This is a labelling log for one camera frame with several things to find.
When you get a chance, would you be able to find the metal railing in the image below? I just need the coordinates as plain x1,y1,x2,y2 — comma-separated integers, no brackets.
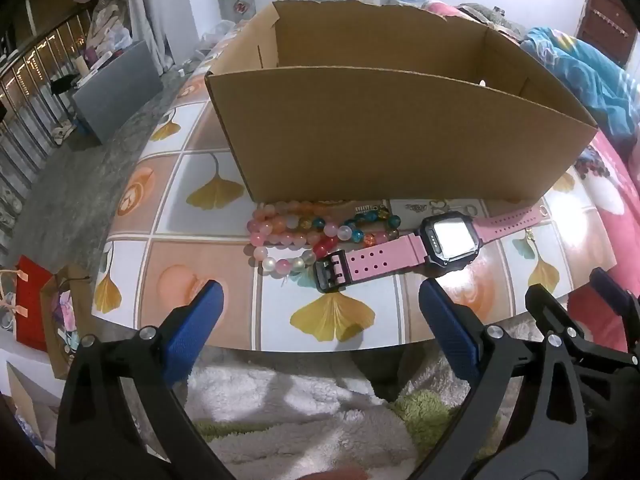
0,10,101,176

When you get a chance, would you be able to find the silver butterfly keychain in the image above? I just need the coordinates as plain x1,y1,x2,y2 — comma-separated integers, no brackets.
402,201,483,216

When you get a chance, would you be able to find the pale cloth pile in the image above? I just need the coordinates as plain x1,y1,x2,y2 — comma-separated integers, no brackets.
90,0,136,66

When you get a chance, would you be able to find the red gift bag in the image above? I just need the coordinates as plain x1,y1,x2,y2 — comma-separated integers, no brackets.
12,255,55,351

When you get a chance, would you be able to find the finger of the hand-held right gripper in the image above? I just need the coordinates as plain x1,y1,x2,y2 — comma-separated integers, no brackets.
525,284,640,376
590,267,640,321

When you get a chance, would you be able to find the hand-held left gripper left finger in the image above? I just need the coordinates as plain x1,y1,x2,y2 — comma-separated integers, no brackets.
55,280,236,480

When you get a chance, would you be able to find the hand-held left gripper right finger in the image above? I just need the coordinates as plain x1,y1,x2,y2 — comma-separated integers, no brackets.
407,277,590,480

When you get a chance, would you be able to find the pink strap smartwatch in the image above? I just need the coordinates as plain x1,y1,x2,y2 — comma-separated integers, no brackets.
312,203,548,295

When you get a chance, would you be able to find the white plastic bag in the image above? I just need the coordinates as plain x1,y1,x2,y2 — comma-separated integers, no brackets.
200,20,236,56

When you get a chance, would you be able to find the white curtain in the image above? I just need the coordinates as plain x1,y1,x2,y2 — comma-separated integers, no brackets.
122,0,171,76

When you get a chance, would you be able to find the brown paper bag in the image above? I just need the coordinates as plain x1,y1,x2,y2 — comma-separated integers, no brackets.
40,265,93,381

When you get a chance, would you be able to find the blue yellow glass bead bracelet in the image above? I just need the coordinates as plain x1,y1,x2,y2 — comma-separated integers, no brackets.
300,206,403,250

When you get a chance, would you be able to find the brown door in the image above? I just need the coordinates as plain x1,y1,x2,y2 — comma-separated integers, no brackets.
575,0,640,68

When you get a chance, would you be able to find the pink floral bedspread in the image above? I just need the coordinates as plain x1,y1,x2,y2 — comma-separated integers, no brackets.
422,0,640,353

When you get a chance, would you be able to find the brown cardboard box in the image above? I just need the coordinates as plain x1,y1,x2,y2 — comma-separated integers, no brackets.
204,0,599,206

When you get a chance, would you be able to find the grey patterned quilt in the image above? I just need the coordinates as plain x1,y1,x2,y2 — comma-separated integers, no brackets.
457,2,526,41

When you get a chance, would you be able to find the blue blanket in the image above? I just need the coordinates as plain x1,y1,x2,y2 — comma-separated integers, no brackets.
520,25,640,148

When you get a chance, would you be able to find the white green fluffy blanket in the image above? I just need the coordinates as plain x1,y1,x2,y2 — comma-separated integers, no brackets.
187,347,501,480

